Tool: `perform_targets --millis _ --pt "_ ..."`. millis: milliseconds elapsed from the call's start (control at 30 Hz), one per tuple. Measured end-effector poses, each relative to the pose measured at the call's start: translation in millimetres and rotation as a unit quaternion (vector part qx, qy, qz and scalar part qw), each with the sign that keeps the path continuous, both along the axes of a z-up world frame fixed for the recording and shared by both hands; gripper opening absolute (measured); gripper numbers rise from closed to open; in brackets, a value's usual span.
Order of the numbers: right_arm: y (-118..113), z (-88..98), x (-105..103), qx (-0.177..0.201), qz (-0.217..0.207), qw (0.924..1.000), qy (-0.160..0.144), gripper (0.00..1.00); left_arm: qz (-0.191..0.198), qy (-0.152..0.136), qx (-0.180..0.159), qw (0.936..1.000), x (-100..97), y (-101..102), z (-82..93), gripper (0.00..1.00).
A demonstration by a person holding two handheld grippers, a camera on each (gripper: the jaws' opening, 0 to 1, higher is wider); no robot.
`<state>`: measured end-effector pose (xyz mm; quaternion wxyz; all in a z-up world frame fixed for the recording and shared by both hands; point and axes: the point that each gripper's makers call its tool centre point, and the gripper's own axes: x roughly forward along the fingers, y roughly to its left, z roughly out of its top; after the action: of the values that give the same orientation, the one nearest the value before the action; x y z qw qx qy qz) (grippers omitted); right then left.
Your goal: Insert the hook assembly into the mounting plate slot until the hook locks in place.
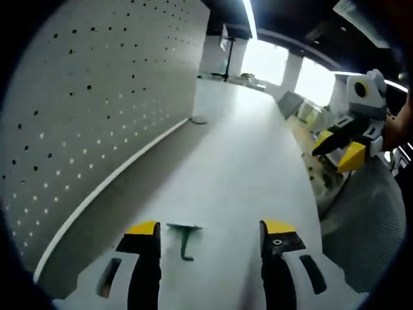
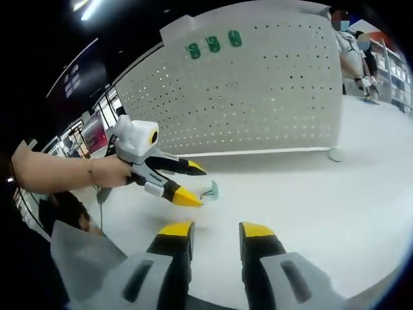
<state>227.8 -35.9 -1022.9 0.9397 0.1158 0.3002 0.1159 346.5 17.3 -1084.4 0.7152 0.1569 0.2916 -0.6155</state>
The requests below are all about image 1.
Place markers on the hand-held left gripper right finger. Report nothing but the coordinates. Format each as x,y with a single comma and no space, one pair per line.
322,284

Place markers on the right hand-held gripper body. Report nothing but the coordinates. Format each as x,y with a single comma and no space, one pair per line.
371,97

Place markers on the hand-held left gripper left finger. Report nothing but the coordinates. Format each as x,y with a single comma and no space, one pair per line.
93,284

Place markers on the green hook assembly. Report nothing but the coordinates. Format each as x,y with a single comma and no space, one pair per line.
184,242

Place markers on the white perforated mounting plate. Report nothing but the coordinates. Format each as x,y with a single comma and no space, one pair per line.
96,80

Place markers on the grey mesh office chair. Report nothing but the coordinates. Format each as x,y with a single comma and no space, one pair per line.
364,219

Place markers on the grey slanted panel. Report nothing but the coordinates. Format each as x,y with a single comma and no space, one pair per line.
290,103

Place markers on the black tripod stand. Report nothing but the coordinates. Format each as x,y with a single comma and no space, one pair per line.
229,58

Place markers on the ceiling light strip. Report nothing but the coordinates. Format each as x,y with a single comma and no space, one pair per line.
251,17

